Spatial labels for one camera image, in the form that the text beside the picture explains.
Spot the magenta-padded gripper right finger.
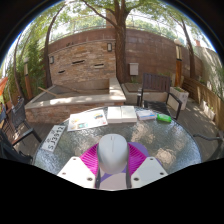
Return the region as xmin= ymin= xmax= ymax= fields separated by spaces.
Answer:
xmin=125 ymin=145 xmax=169 ymax=190

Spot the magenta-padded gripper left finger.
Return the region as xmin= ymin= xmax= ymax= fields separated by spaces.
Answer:
xmin=56 ymin=143 xmax=102 ymax=190

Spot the white computer mouse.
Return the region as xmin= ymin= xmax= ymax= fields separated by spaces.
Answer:
xmin=96 ymin=133 xmax=130 ymax=176

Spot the purple paw-shaped mouse pad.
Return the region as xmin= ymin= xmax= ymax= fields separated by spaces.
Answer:
xmin=98 ymin=141 xmax=162 ymax=191

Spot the white number plate card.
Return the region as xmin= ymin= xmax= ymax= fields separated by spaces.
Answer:
xmin=40 ymin=124 xmax=67 ymax=153

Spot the colourful printed magazine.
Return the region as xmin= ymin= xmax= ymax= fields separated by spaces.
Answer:
xmin=66 ymin=108 xmax=109 ymax=133

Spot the small green packet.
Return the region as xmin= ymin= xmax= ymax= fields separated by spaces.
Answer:
xmin=155 ymin=113 xmax=173 ymax=124

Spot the small white box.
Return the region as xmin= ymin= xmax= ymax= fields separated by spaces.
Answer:
xmin=136 ymin=109 xmax=157 ymax=122

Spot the white open book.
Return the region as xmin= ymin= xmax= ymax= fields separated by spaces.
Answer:
xmin=106 ymin=105 xmax=139 ymax=125

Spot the stone raised garden bed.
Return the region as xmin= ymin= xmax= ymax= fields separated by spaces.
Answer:
xmin=24 ymin=77 xmax=128 ymax=125

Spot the black mesh patio chair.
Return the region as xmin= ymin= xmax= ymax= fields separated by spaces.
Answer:
xmin=5 ymin=96 xmax=43 ymax=148

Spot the white square planter box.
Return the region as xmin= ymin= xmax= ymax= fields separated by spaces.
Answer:
xmin=168 ymin=85 xmax=191 ymax=111

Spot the dark slat-back patio chair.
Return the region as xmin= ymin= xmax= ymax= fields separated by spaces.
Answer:
xmin=136 ymin=72 xmax=184 ymax=121

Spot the brown tree trunk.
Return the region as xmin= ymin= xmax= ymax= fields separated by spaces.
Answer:
xmin=112 ymin=0 xmax=129 ymax=84

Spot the grey wall utility box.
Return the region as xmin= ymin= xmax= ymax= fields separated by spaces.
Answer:
xmin=128 ymin=62 xmax=140 ymax=77

